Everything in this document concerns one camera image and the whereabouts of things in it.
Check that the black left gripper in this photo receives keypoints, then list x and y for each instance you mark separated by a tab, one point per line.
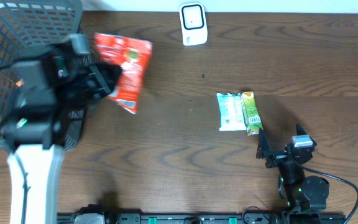
104	71

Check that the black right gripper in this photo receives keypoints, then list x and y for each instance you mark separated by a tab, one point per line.
277	157

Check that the green tea drink carton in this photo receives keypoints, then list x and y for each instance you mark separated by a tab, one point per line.
251	115

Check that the mint wet wipes pack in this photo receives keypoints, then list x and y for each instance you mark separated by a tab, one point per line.
231	113

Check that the red snack bag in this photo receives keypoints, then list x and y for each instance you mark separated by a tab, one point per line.
133	56

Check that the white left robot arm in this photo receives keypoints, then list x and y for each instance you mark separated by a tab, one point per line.
35	133

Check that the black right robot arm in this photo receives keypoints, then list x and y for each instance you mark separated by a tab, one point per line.
304	194

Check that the white barcode scanner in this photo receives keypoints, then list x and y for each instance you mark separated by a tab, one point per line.
193	24

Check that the grey plastic mesh basket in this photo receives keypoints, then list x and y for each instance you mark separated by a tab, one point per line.
25	24

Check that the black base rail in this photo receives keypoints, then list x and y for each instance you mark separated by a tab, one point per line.
251	215

